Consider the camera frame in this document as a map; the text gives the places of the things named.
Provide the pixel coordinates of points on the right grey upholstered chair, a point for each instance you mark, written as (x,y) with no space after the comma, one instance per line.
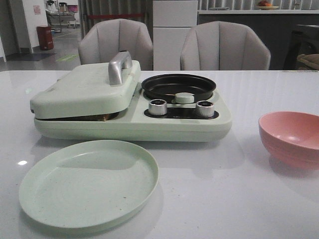
(220,45)

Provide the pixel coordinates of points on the grey upholstered chair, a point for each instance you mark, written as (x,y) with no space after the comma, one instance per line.
(220,45)
(107,38)

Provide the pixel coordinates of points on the green breakfast maker base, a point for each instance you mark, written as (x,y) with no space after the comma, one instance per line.
(133,125)

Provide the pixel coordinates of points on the beige cushion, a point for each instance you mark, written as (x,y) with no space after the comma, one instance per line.
(310,61)

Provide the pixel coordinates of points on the white refrigerator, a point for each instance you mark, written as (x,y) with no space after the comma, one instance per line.
(172,20)

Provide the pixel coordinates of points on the fruit plate on counter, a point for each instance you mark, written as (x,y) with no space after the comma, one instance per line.
(265,5)

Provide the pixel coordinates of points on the black round frying pan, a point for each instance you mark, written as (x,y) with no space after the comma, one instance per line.
(179,88)

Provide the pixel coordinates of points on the pink plastic bowl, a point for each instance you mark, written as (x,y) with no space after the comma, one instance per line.
(291,137)

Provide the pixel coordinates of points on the right silver control knob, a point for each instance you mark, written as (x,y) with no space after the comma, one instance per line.
(205,109)

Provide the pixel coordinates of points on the left silver control knob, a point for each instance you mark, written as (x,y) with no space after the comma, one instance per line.
(157,107)

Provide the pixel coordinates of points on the silver control knob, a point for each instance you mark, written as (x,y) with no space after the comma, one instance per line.
(157,107)
(205,109)

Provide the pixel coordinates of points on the white bread slice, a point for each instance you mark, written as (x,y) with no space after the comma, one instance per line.
(104,117)

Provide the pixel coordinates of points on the left grey upholstered chair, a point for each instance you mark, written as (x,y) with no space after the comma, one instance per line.
(107,38)

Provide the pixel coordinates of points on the green breakfast maker lid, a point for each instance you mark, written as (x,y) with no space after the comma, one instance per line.
(87,91)

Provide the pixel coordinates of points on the red trash bin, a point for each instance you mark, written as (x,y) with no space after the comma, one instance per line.
(45,37)

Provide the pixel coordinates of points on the light green plastic plate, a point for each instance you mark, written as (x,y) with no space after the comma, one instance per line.
(90,186)

